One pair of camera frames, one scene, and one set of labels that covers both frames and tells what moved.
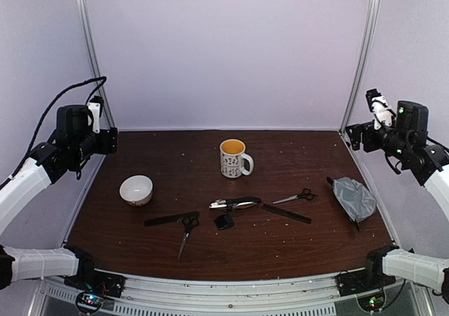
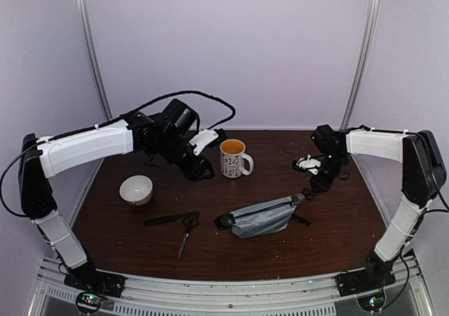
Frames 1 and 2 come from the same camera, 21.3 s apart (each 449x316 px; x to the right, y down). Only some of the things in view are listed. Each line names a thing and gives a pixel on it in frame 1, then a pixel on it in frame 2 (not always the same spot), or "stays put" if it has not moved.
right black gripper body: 370,144 -> 326,182
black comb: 170,220 stays put
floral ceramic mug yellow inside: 232,157 stays put
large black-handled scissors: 189,222 stays put
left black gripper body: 107,145 -> 191,171
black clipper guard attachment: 224,221 stays put
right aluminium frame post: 362,53 stays put
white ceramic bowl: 136,189 stays put
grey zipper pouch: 356,199 -> 268,218
